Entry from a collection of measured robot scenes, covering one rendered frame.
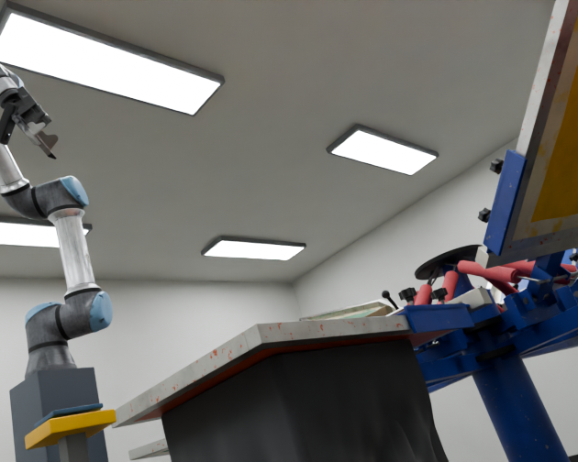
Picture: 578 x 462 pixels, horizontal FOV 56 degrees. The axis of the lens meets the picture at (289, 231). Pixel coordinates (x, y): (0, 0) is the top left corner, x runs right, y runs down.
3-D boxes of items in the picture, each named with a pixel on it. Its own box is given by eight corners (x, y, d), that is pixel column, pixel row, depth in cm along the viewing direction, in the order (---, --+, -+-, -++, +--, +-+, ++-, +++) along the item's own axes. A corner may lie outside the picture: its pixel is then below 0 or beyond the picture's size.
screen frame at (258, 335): (261, 343, 95) (256, 323, 97) (111, 428, 130) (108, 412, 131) (471, 324, 151) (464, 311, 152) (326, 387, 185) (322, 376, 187)
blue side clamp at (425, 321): (416, 332, 128) (405, 304, 131) (400, 339, 131) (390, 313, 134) (475, 326, 149) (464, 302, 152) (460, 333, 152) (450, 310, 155)
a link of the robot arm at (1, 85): (-17, 88, 153) (-6, 99, 161) (-7, 101, 153) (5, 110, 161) (5, 72, 154) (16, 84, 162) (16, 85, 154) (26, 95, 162)
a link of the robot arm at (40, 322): (39, 356, 176) (35, 317, 181) (79, 343, 176) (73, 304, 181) (19, 349, 165) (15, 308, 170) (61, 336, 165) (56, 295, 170)
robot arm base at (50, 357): (16, 388, 164) (12, 357, 168) (62, 383, 176) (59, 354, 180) (39, 371, 157) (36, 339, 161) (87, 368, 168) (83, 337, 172)
